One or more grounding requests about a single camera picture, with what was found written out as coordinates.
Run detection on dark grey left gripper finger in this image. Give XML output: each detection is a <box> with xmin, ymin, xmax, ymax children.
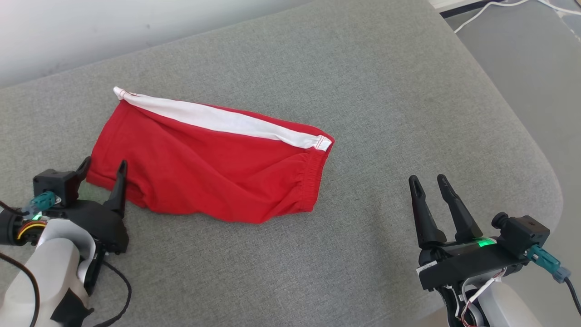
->
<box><xmin>102</xmin><ymin>159</ymin><xmax>128</xmax><ymax>218</ymax></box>
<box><xmin>74</xmin><ymin>156</ymin><xmax>92</xmax><ymax>184</ymax></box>

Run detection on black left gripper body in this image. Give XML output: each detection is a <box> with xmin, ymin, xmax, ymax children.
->
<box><xmin>43</xmin><ymin>200</ymin><xmax>130</xmax><ymax>255</ymax></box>

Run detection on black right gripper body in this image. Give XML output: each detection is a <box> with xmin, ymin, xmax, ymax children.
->
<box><xmin>417</xmin><ymin>236</ymin><xmax>522</xmax><ymax>291</ymax></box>

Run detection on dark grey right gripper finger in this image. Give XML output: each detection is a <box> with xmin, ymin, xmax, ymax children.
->
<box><xmin>409</xmin><ymin>175</ymin><xmax>448</xmax><ymax>249</ymax></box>
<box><xmin>437</xmin><ymin>174</ymin><xmax>484</xmax><ymax>243</ymax></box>

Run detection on red shorts with white stripe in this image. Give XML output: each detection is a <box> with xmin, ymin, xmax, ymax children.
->
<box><xmin>86</xmin><ymin>86</ymin><xmax>335</xmax><ymax>224</ymax></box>

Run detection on black baseboard strip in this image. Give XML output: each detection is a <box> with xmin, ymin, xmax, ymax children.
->
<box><xmin>439</xmin><ymin>0</ymin><xmax>504</xmax><ymax>19</ymax></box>

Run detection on thin red white wire bundle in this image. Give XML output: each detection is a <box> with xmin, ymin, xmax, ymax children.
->
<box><xmin>456</xmin><ymin>268</ymin><xmax>508</xmax><ymax>327</ymax></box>

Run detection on teal-plug left camera cable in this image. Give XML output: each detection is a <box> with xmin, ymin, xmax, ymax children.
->
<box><xmin>0</xmin><ymin>191</ymin><xmax>62</xmax><ymax>327</ymax></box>

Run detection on teal-plug camera cable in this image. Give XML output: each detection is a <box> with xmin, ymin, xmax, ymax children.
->
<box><xmin>0</xmin><ymin>191</ymin><xmax>62</xmax><ymax>327</ymax></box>
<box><xmin>527</xmin><ymin>245</ymin><xmax>581</xmax><ymax>318</ymax></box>

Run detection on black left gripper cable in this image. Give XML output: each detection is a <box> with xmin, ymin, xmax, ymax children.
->
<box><xmin>91</xmin><ymin>259</ymin><xmax>133</xmax><ymax>327</ymax></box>

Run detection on teal-plug right camera cable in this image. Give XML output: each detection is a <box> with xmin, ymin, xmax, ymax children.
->
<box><xmin>527</xmin><ymin>245</ymin><xmax>581</xmax><ymax>318</ymax></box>

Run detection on white floor cable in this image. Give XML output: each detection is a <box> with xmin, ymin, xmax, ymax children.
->
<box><xmin>538</xmin><ymin>0</ymin><xmax>581</xmax><ymax>16</ymax></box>
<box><xmin>454</xmin><ymin>0</ymin><xmax>532</xmax><ymax>35</ymax></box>

